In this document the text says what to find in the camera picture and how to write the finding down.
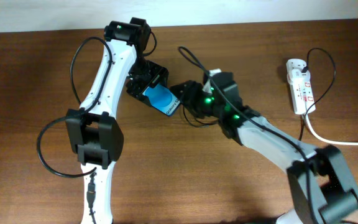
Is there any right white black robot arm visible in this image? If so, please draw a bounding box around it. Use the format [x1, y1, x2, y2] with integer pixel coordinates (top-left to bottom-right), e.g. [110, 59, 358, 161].
[170, 72, 358, 224]

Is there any blue Galaxy smartphone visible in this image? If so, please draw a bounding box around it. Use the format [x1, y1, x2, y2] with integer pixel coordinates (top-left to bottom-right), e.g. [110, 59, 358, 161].
[143, 84, 181, 116]

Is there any white power strip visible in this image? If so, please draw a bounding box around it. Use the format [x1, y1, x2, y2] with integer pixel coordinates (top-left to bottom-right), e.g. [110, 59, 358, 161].
[287, 69, 316, 115]

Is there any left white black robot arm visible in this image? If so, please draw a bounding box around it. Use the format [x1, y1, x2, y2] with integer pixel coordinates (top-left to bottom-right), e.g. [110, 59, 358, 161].
[66, 17, 180, 223]

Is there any white USB charger adapter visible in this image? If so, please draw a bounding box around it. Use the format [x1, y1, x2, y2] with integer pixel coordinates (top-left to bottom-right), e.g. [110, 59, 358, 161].
[286, 58, 308, 78]

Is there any black USB charging cable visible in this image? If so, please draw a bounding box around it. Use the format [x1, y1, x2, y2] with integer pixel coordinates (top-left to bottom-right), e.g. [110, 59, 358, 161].
[181, 47, 337, 141]

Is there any white power strip cord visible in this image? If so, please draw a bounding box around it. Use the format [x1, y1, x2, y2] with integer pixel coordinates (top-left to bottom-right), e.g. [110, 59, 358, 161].
[303, 102, 358, 148]

